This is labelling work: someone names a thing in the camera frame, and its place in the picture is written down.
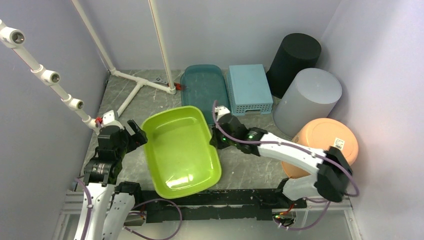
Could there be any dark green plastic basket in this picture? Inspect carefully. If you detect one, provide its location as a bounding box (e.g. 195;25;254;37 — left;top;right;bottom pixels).
180;64;230;125

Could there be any light blue plastic basket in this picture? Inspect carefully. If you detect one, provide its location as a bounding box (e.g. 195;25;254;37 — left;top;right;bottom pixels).
226;64;274;116

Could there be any orange plastic bucket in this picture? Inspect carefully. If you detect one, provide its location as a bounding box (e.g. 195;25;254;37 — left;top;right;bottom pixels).
278;118;359;166

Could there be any grey plastic bucket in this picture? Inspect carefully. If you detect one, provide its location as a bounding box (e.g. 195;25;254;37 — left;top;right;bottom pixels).
272;68;343;138

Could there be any black plastic bucket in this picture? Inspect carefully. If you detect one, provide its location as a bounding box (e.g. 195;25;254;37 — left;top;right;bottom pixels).
266;33;322;99

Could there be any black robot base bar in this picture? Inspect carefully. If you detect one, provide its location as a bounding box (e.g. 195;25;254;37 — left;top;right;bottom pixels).
136;187;307;223

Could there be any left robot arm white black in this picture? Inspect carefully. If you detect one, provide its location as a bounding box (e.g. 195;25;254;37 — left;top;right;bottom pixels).
74;119;148;240

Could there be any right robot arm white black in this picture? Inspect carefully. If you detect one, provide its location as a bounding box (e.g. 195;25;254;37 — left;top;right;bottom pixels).
210;112;353;208

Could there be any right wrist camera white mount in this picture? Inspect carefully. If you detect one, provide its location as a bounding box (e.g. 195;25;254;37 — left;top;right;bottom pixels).
214;105;231;122

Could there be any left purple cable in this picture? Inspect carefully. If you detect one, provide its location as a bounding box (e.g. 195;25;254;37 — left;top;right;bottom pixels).
75;178;94;240

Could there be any aluminium rail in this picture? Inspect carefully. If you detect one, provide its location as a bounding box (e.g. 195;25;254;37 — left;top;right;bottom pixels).
62;188;353;214

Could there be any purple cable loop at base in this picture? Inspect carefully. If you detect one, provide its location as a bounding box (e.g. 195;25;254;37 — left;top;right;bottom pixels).
123;198;183;240

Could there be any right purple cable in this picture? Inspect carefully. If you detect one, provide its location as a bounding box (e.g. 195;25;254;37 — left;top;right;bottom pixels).
211;100;360;198

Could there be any white pvc pipe frame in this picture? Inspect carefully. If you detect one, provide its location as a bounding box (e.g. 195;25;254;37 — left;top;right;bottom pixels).
0;0;177;134

